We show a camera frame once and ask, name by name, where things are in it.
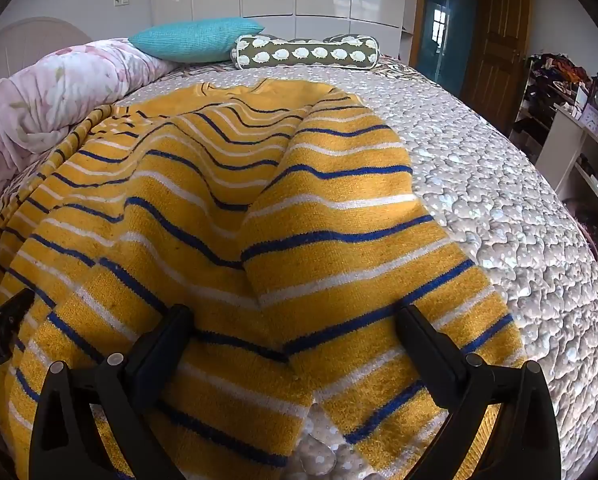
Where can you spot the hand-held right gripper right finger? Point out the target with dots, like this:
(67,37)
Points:
(421,342)

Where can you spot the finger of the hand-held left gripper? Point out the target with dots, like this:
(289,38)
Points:
(9,310)

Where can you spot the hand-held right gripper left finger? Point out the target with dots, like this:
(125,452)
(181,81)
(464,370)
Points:
(171,340)

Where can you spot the yellow striped sweater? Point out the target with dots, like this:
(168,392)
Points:
(279,210)

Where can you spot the pile of clothes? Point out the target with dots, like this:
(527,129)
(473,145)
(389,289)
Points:
(554,75)

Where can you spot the beige quilted bedspread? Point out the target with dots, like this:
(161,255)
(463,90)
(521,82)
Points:
(504,210)

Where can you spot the pink floral duvet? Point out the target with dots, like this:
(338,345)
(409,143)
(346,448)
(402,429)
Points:
(54,90)

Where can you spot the white shelf unit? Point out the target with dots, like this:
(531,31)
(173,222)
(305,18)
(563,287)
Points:
(559,145)

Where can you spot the pink headboard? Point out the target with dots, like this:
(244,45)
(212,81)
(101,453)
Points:
(24,40)

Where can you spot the teal pillow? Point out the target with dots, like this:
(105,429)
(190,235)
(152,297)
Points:
(194,40)

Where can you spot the wooden door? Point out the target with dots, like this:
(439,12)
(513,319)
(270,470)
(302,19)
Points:
(499,50)

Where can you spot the olive bolster pillow white print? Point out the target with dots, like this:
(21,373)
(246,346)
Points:
(304,52)

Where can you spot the teal glass door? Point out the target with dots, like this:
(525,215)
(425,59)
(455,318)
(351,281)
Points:
(444,20)

